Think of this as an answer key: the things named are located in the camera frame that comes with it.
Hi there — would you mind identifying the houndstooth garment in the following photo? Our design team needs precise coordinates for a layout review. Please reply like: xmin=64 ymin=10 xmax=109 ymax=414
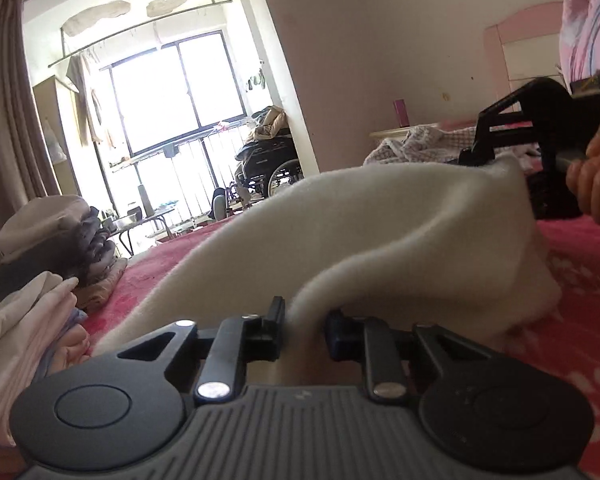
xmin=363 ymin=124 xmax=482 ymax=167

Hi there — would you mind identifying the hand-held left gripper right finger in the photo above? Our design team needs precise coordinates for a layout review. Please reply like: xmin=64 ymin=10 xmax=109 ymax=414
xmin=324 ymin=308 xmax=498 ymax=405

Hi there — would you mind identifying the cream fleece sweater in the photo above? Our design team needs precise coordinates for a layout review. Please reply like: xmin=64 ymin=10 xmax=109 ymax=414
xmin=92 ymin=152 xmax=563 ymax=386

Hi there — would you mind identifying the person's right hand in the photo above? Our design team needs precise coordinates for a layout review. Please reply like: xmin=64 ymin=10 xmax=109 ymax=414
xmin=565 ymin=122 xmax=600 ymax=239

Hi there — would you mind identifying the metal thermos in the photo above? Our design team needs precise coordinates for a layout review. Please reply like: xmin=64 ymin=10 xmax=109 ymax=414
xmin=137 ymin=183 xmax=154 ymax=217

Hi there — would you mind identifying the stack of dark folded clothes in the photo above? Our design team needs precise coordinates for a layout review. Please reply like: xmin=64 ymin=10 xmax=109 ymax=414
xmin=0 ymin=194 xmax=129 ymax=311

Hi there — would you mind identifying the balcony window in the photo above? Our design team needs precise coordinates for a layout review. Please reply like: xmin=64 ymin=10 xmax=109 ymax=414
xmin=99 ymin=30 xmax=247 ymax=162

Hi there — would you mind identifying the metal folding table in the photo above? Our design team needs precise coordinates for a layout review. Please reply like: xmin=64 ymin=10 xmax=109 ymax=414
xmin=106 ymin=210 xmax=173 ymax=257

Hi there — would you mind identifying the pink floral quilt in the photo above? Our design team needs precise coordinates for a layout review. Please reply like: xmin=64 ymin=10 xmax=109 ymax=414
xmin=556 ymin=0 xmax=600 ymax=92

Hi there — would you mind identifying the red floral blanket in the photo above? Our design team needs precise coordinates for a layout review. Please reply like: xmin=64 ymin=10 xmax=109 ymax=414
xmin=75 ymin=215 xmax=600 ymax=480

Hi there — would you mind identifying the black wheelchair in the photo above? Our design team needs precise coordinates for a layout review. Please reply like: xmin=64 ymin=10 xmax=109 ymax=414
xmin=230 ymin=132 xmax=307 ymax=202

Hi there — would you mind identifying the wooden cabinet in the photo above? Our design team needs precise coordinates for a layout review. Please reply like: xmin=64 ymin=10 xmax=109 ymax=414
xmin=32 ymin=75 xmax=82 ymax=197

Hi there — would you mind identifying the brown curtain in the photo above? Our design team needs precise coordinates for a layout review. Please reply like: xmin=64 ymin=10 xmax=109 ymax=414
xmin=0 ymin=0 xmax=65 ymax=306

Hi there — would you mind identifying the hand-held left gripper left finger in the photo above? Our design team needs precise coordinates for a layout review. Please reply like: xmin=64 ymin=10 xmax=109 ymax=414
xmin=116 ymin=296 xmax=287 ymax=407

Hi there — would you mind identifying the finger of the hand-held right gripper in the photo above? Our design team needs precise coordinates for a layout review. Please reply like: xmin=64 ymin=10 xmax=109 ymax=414
xmin=457 ymin=79 xmax=575 ymax=166

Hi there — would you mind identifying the hanging pale shirt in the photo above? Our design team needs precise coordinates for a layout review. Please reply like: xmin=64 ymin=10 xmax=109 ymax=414
xmin=64 ymin=51 xmax=117 ymax=150

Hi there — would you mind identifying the pink cup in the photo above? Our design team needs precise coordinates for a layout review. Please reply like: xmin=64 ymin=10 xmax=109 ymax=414
xmin=392 ymin=98 xmax=412 ymax=128

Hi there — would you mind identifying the stack of pale folded clothes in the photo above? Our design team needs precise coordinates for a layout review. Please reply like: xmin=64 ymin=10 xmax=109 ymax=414
xmin=0 ymin=270 xmax=92 ymax=447

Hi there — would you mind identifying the clothes drying rod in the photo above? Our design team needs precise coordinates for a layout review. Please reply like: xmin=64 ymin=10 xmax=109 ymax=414
xmin=46 ymin=0 xmax=234 ymax=69

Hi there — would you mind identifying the beige jacket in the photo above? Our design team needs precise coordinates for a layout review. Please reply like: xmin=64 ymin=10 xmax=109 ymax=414
xmin=251 ymin=105 xmax=294 ymax=142

